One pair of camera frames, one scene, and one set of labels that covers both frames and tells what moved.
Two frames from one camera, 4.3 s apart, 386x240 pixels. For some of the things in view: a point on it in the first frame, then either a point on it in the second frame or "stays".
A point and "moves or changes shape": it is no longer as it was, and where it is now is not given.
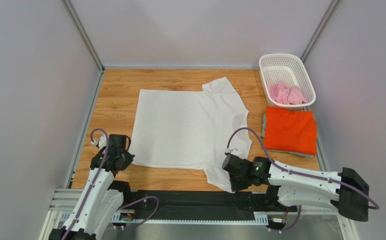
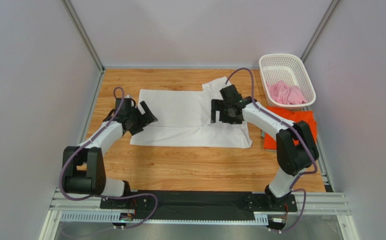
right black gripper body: [231, 169] -> [225, 111]
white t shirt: [188, 129] moves or changes shape
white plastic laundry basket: [286, 81] stays
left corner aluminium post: [70, 8] stays
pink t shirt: [280, 92] stays
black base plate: [206, 205] stays
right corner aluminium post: [322, 24] stays
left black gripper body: [128, 158] -> [136, 116]
